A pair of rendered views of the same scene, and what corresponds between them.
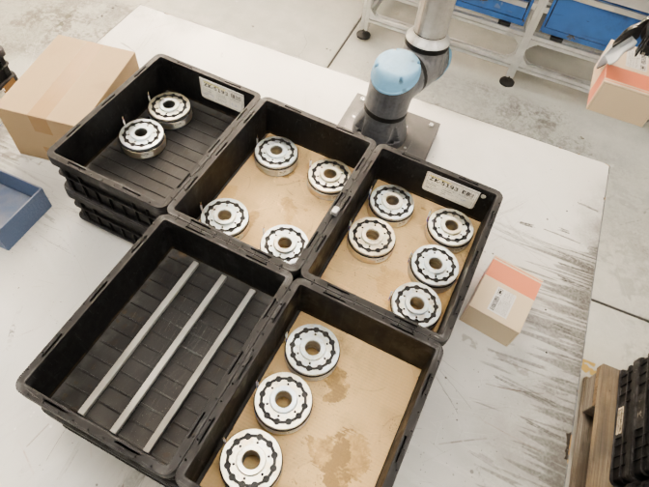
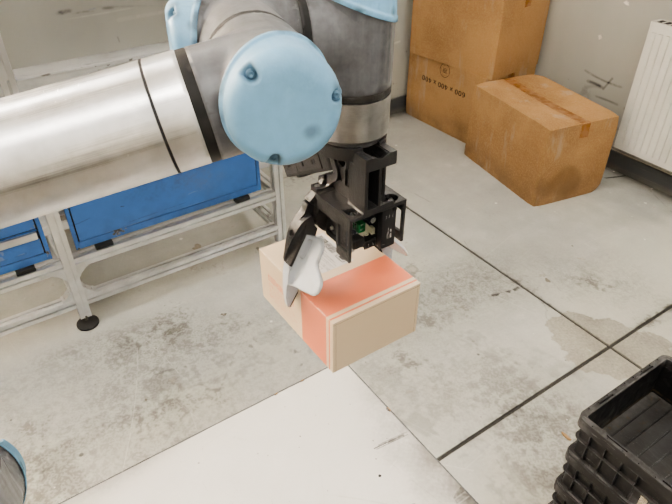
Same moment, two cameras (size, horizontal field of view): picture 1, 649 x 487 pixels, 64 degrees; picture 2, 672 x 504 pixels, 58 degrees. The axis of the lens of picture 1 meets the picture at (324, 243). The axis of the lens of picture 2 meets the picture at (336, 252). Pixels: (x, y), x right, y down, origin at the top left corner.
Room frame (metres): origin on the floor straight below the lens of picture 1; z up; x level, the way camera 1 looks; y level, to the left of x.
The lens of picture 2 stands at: (0.65, -0.17, 1.55)
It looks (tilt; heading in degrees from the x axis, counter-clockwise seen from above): 37 degrees down; 310
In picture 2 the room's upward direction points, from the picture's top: straight up
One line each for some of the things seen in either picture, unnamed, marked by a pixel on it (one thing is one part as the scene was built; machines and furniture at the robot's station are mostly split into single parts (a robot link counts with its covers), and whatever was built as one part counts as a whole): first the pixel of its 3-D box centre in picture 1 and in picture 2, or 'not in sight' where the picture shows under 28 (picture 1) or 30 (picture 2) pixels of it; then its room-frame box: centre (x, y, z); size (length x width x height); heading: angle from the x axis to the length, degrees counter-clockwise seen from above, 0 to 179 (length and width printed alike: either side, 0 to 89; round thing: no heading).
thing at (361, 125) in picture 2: not in sight; (353, 112); (0.98, -0.60, 1.32); 0.08 x 0.08 x 0.05
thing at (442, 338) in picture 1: (407, 234); not in sight; (0.63, -0.16, 0.92); 0.40 x 0.30 x 0.02; 161
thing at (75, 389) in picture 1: (171, 340); not in sight; (0.36, 0.25, 0.87); 0.40 x 0.30 x 0.11; 161
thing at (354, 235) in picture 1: (372, 236); not in sight; (0.66, -0.10, 0.86); 0.10 x 0.10 x 0.01
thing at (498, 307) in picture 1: (500, 300); not in sight; (0.62, -0.42, 0.74); 0.16 x 0.12 x 0.07; 155
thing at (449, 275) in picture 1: (435, 265); not in sight; (0.61, -0.24, 0.86); 0.10 x 0.10 x 0.01
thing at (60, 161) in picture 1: (161, 126); not in sight; (0.83, 0.40, 0.92); 0.40 x 0.30 x 0.02; 161
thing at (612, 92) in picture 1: (626, 82); (336, 289); (1.01, -0.60, 1.08); 0.16 x 0.12 x 0.07; 164
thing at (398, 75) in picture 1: (394, 82); not in sight; (1.11, -0.12, 0.91); 0.13 x 0.12 x 0.14; 147
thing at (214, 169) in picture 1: (278, 192); not in sight; (0.73, 0.12, 0.87); 0.40 x 0.30 x 0.11; 161
